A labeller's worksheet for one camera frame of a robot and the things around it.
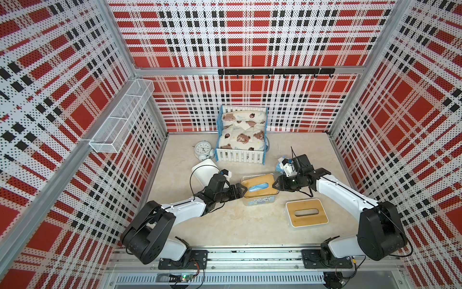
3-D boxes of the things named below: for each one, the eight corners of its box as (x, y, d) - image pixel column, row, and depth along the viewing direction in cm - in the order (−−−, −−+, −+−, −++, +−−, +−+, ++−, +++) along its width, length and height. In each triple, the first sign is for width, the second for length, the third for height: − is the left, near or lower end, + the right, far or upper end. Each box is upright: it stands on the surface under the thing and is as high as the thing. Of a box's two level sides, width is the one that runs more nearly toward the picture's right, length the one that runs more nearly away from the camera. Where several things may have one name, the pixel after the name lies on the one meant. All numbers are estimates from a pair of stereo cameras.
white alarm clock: (201, 164, 107) (199, 160, 103) (192, 150, 114) (190, 145, 111) (216, 156, 111) (215, 152, 107) (206, 143, 118) (205, 138, 115)
